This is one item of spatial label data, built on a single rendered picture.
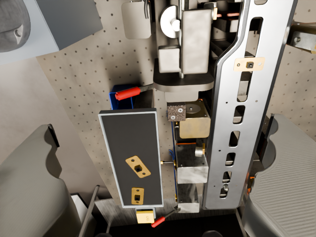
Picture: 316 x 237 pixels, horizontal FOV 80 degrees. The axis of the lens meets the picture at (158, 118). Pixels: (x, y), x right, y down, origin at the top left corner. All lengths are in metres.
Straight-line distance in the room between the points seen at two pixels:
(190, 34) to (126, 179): 0.44
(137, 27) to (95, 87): 0.55
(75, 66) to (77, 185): 1.94
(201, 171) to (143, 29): 0.46
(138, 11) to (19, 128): 2.03
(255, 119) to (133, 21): 0.50
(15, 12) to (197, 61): 0.36
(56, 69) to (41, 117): 1.19
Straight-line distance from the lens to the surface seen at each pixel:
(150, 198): 0.67
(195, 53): 0.38
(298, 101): 1.17
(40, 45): 0.53
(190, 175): 0.67
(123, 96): 0.44
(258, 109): 0.71
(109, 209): 2.57
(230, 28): 0.72
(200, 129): 0.59
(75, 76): 0.98
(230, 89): 0.63
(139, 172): 0.58
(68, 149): 2.28
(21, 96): 2.12
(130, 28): 0.48
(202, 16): 0.37
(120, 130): 0.49
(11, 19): 0.49
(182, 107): 0.51
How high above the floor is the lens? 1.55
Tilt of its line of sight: 58 degrees down
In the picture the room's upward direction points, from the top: 179 degrees counter-clockwise
